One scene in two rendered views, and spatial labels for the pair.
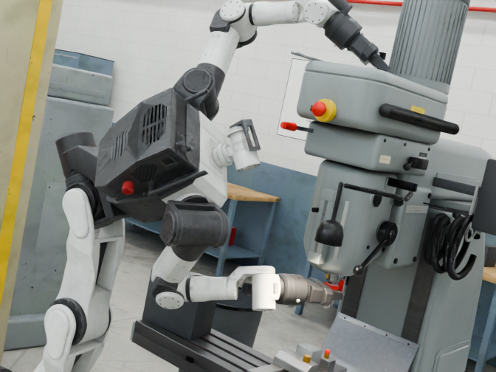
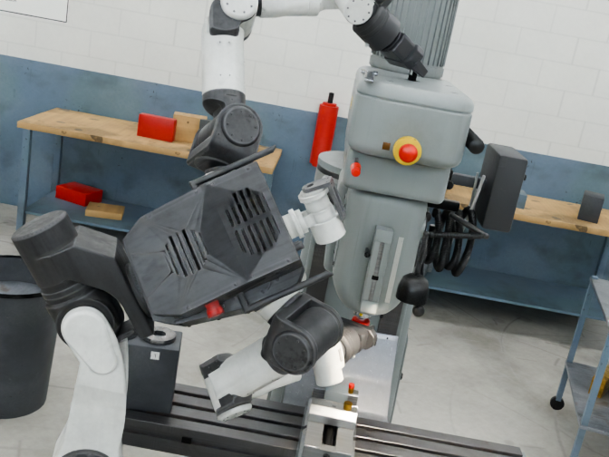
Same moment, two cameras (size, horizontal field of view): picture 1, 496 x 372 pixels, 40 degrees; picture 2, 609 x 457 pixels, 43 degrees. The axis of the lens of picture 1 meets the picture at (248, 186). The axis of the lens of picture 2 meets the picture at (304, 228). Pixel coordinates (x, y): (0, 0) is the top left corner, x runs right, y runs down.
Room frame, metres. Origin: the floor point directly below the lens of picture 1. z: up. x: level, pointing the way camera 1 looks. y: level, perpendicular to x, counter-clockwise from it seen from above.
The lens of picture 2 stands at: (0.60, 1.01, 2.03)
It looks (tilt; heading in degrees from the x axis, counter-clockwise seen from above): 16 degrees down; 322
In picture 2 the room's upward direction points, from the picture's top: 10 degrees clockwise
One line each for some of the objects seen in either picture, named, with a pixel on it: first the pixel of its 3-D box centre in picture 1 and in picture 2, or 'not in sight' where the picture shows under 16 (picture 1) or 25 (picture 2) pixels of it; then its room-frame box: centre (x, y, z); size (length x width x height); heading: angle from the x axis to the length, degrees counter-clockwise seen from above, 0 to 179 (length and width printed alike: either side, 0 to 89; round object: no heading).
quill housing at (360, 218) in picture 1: (347, 218); (377, 246); (1.97, -0.30, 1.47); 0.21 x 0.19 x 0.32; 51
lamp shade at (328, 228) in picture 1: (330, 231); (413, 286); (1.76, -0.24, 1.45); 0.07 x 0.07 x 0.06
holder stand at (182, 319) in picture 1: (181, 300); (135, 364); (2.31, 0.15, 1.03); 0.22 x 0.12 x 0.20; 59
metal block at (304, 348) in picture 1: (308, 356); (334, 397); (1.99, -0.28, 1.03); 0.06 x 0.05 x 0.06; 49
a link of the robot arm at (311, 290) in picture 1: (304, 291); (346, 339); (1.92, -0.22, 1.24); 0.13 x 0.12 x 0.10; 30
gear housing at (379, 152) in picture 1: (369, 149); (393, 162); (2.00, -0.33, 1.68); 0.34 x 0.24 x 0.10; 141
